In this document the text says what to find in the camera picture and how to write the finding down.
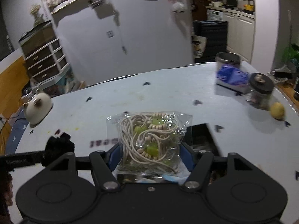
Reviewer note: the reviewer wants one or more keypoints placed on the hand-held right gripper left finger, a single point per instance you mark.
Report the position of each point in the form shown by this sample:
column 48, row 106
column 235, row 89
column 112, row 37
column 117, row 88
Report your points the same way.
column 114, row 156

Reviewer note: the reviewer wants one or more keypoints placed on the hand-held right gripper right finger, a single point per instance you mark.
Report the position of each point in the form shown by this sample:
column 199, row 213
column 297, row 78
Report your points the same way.
column 186, row 157

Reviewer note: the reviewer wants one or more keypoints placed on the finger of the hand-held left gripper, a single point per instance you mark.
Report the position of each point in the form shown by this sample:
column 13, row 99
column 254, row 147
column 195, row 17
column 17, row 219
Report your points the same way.
column 23, row 159

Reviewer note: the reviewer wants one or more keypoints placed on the black box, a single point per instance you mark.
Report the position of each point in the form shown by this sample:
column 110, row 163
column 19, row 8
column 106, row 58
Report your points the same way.
column 201, row 133

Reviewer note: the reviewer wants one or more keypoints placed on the black fluffy scrunchie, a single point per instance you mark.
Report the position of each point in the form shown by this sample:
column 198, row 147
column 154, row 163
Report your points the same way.
column 58, row 145

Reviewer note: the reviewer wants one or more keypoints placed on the person's left hand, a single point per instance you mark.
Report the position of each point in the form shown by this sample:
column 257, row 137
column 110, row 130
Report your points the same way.
column 8, row 186

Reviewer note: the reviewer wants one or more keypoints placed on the white and blue packet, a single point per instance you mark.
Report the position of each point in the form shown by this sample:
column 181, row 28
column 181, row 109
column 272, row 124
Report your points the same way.
column 175, row 179

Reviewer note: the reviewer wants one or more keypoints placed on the blue cushion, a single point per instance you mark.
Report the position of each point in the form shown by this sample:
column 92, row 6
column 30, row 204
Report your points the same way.
column 16, row 133

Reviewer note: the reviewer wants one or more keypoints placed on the white cat-shaped teapot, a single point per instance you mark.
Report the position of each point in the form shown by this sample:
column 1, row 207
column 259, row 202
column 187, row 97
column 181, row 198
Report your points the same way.
column 38, row 107

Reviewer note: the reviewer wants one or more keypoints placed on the patterned colourful cloth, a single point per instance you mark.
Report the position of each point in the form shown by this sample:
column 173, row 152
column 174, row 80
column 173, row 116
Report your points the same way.
column 63, row 81

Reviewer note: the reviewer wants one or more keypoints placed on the blue tissue pack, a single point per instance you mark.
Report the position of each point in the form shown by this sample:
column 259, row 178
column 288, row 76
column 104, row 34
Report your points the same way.
column 230, row 75

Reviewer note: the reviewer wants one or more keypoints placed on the glass jar with black lid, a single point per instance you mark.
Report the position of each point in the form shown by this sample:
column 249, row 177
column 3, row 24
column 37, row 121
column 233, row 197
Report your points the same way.
column 260, row 98

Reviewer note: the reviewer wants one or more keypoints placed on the white drawer cabinet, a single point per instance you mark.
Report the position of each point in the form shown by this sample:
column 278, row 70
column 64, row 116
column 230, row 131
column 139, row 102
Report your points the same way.
column 44, row 60

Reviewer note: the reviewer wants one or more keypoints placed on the yellow lemon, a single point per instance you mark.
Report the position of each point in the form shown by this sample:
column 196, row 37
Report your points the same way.
column 277, row 110

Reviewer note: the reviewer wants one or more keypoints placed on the round metal tin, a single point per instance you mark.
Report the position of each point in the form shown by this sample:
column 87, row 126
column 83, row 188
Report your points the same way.
column 227, row 58

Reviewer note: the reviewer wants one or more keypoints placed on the printed paper bag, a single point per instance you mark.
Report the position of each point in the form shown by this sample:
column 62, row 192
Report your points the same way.
column 198, row 46

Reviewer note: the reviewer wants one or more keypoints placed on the black laundry bin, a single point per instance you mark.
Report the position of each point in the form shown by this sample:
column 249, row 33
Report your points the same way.
column 215, row 39

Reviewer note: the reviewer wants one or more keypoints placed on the glass terrarium tank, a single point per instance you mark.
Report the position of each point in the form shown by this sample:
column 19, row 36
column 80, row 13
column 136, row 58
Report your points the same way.
column 35, row 37

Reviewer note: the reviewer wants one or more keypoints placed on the white kitchen cabinets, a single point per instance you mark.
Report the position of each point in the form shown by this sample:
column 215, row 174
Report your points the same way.
column 238, row 32

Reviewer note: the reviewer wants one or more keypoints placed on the white washing machine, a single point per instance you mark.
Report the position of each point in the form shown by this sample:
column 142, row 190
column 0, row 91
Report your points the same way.
column 215, row 15

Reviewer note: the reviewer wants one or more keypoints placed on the green plant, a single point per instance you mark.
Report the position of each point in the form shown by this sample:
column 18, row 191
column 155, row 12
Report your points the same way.
column 290, row 56

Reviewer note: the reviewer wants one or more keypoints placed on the dried flower bunch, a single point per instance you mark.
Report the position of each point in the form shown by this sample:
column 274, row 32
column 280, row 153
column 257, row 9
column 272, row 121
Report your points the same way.
column 36, row 11

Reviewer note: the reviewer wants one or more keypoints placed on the hanging white plush sheep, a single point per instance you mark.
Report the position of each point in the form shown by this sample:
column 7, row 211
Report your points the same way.
column 178, row 7

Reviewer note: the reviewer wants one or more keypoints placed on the wall switch plate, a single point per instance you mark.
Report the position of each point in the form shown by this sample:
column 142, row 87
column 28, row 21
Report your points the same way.
column 109, row 34

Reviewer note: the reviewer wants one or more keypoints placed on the wall-mounted clear jar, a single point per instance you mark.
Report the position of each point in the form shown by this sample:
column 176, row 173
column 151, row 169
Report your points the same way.
column 98, row 3

